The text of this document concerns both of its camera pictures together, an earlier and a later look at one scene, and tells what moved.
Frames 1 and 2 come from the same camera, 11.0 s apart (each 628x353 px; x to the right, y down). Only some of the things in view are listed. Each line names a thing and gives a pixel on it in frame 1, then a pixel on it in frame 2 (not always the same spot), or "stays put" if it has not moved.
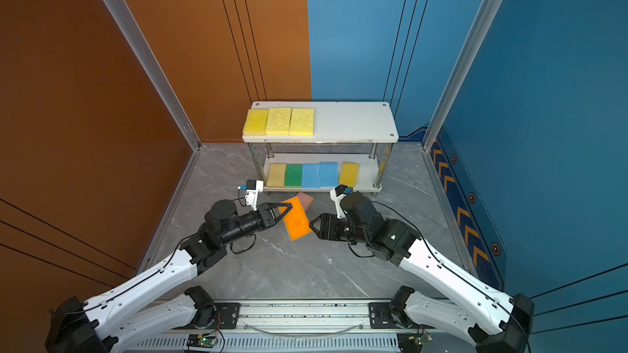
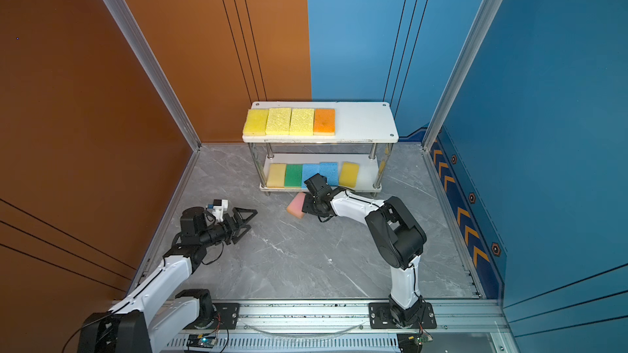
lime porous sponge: [278, 121] stays put
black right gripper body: [341, 232] → [311, 206]
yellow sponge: [349, 174] stays put
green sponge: [293, 172] stays put
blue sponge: [329, 174] stays put
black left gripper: [266, 216] → [234, 230]
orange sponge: [296, 221] → [325, 122]
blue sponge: [311, 176] stays put
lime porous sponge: [302, 122] stays put
